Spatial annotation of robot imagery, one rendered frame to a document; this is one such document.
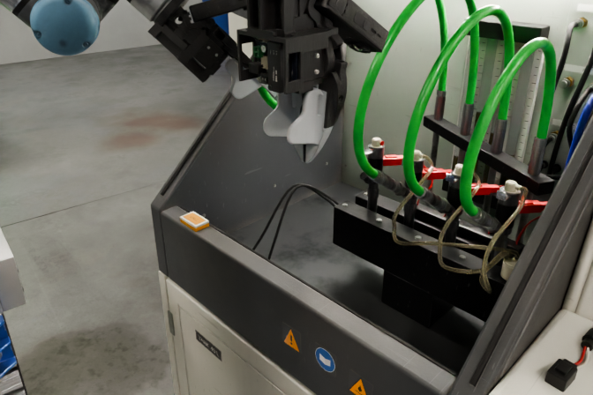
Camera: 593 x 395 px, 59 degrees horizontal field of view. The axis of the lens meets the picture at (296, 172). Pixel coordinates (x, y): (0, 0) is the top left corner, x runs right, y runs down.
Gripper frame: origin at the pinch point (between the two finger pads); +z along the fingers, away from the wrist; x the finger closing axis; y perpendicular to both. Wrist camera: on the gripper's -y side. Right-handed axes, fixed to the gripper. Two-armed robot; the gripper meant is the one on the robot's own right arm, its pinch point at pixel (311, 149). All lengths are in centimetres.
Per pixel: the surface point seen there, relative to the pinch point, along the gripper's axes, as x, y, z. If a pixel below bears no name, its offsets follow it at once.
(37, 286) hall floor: -177, -11, 121
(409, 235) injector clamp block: -1.4, -25.5, 23.2
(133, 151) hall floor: -291, -120, 121
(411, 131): 4.2, -14.0, 0.4
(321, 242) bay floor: -26, -31, 38
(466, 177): 12.3, -14.1, 4.1
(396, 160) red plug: -9.2, -31.4, 13.7
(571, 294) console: 23.8, -25.7, 21.3
